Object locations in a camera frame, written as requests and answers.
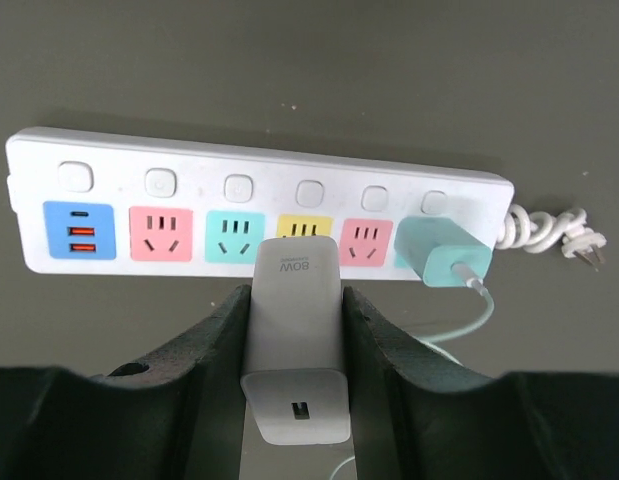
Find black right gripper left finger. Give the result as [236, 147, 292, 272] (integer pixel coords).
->
[0, 285, 251, 479]

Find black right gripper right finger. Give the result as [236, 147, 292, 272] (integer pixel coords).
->
[342, 288, 619, 479]

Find white square charger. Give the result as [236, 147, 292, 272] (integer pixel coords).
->
[241, 236, 351, 446]

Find teal charging cable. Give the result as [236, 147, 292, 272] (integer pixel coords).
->
[331, 264, 495, 480]

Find teal USB charger plug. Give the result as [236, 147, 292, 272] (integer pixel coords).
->
[394, 217, 493, 288]

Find white power strip coloured sockets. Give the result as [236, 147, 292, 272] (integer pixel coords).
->
[5, 127, 514, 281]

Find white coiled power strip cord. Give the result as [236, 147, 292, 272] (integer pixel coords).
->
[496, 204, 609, 274]

